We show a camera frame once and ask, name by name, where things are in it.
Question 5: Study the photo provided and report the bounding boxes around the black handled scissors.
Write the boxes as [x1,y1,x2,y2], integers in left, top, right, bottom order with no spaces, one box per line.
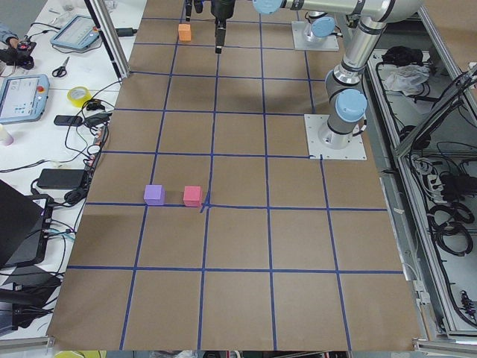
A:
[51,57,69,78]

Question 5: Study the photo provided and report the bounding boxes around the black power adapter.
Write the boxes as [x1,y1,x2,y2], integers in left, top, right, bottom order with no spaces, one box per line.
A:
[37,169,86,189]

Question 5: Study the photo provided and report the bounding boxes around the purple foam cube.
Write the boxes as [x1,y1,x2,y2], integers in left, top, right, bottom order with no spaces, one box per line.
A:
[143,184,165,206]

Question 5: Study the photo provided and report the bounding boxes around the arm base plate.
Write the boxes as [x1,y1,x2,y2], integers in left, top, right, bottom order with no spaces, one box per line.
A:
[304,114,367,160]
[291,19,339,51]

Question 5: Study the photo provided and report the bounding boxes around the black phone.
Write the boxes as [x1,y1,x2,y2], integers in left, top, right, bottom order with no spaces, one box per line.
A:
[54,115,83,127]

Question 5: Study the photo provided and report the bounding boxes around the person hand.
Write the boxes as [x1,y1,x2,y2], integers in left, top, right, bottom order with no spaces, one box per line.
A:
[0,22,19,48]

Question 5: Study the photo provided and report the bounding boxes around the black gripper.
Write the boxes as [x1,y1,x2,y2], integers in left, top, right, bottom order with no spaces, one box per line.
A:
[185,0,236,54]

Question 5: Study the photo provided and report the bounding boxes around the red foam cube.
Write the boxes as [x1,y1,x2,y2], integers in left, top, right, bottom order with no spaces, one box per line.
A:
[183,186,203,207]

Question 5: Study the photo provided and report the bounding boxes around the orange foam cube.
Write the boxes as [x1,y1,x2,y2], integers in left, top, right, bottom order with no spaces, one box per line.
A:
[178,23,192,42]

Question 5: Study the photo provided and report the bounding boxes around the teach pendant tablet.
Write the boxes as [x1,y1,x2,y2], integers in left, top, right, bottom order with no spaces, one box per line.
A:
[1,74,50,125]
[50,15,99,52]

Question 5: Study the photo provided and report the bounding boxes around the black laptop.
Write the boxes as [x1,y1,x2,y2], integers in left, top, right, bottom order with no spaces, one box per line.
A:
[1,181,53,269]

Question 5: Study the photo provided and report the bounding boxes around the aluminium frame post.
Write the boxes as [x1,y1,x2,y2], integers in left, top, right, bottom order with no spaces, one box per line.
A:
[84,0,130,81]

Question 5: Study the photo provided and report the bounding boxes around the yellow tape roll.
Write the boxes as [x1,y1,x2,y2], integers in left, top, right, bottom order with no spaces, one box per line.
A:
[67,86,92,108]

